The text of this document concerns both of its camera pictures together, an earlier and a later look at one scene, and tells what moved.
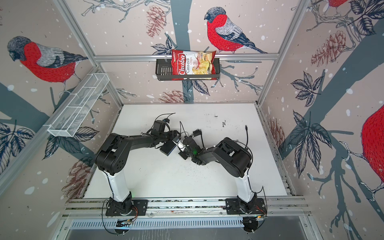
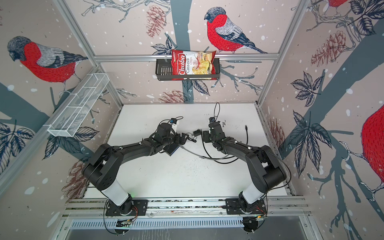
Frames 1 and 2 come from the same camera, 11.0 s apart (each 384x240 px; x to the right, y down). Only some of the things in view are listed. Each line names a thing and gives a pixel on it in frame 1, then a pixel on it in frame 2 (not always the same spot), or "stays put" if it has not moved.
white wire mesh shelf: x=69 y=118 stays put
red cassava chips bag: x=187 y=62 stays put
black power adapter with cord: x=198 y=132 stays put
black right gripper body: x=185 y=154 → x=207 y=137
